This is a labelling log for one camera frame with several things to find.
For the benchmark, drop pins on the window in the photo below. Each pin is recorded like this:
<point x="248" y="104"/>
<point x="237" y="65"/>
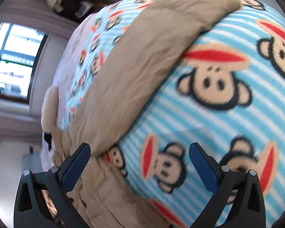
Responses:
<point x="20" y="51"/>

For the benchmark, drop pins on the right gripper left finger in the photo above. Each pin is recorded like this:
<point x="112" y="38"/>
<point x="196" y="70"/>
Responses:
<point x="30" y="207"/>

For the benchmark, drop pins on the blue striped monkey blanket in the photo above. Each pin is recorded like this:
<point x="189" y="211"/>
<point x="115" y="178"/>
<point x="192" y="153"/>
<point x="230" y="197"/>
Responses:
<point x="226" y="92"/>

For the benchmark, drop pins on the grey curtain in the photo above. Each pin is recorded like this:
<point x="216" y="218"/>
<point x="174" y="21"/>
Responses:
<point x="36" y="14"/>

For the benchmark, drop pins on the black garment on bed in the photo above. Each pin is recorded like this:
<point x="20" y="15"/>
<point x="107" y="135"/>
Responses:
<point x="48" y="140"/>

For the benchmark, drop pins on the beige quilted puffer jacket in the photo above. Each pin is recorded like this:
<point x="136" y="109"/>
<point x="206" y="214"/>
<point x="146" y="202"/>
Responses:
<point x="111" y="190"/>

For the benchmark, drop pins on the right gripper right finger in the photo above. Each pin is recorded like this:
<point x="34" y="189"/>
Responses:
<point x="248" y="209"/>

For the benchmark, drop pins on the round cream pleated cushion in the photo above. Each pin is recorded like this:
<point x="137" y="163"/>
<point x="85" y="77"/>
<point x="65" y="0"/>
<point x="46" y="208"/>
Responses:
<point x="49" y="110"/>

